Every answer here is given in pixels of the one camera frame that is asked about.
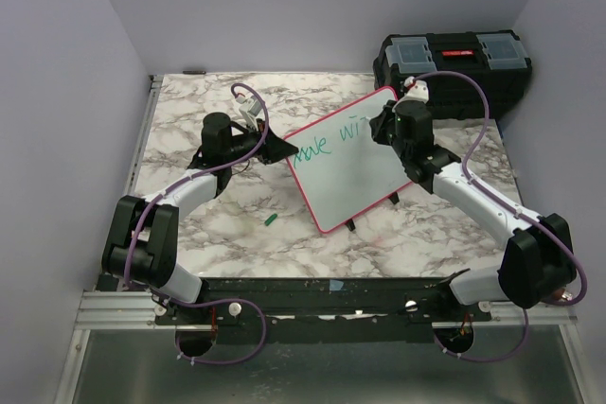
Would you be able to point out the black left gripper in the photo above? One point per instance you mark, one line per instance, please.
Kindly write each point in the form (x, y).
(275, 149)

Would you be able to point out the brown cable connector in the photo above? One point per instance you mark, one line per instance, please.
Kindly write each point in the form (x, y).
(563, 295)

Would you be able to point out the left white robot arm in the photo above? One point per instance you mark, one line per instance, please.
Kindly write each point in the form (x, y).
(141, 246)

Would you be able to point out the pink framed whiteboard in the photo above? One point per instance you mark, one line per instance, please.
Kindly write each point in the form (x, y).
(340, 171)

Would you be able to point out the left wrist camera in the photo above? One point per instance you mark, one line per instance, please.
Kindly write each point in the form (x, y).
(249, 108)

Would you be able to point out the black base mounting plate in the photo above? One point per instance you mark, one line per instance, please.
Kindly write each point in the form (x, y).
(303, 310)

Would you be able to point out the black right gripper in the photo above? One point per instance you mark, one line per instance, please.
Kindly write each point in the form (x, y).
(380, 123)

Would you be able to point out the green marker cap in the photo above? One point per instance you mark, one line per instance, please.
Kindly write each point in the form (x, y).
(270, 219)

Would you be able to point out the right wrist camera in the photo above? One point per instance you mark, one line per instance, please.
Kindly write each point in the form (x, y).
(415, 90)

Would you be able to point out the black plastic toolbox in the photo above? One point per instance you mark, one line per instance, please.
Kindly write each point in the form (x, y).
(497, 61)

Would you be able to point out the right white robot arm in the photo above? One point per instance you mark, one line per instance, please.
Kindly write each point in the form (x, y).
(537, 251)

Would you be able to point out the aluminium table edge rail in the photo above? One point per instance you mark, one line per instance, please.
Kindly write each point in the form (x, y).
(110, 312)

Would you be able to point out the black whiteboard clip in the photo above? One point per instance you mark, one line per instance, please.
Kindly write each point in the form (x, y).
(350, 225)
(394, 198)

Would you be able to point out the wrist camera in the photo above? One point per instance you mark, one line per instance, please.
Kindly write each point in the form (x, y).
(249, 108)
(415, 90)

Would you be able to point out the blue tape piece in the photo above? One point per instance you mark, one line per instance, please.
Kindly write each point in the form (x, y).
(336, 285)

